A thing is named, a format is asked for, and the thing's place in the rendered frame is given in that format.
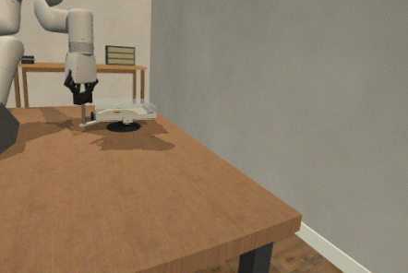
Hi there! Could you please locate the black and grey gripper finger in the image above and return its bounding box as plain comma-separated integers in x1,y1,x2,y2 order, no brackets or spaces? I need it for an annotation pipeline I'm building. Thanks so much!
84,78,99,103
64,70,82,105

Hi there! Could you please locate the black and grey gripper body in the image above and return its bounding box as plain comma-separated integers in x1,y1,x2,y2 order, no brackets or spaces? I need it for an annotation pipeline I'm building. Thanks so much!
65,52,97,84

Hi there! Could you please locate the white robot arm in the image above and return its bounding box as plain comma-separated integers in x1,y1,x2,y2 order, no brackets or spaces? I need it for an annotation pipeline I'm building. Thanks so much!
0,0,94,106

